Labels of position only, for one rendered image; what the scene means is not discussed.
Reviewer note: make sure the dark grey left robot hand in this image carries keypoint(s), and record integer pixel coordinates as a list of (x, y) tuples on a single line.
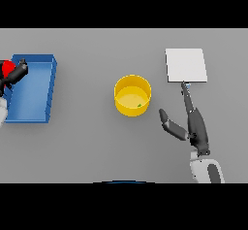
[(15, 73)]

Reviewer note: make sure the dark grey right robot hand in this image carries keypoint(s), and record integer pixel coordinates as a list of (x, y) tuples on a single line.
[(197, 127)]

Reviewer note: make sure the red beaker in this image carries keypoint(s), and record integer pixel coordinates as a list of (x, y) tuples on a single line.
[(7, 67)]

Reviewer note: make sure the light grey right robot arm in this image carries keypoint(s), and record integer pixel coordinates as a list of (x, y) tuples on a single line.
[(206, 170)]

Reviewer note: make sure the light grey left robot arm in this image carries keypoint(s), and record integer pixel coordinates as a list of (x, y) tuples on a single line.
[(2, 109)]

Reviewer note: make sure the pale square measuring scale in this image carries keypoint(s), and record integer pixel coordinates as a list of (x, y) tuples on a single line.
[(186, 65)]

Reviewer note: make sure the yellow bowl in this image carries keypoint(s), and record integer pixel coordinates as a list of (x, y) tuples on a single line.
[(132, 95)]

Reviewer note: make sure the blue tray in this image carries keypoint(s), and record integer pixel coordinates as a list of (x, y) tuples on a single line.
[(30, 94)]

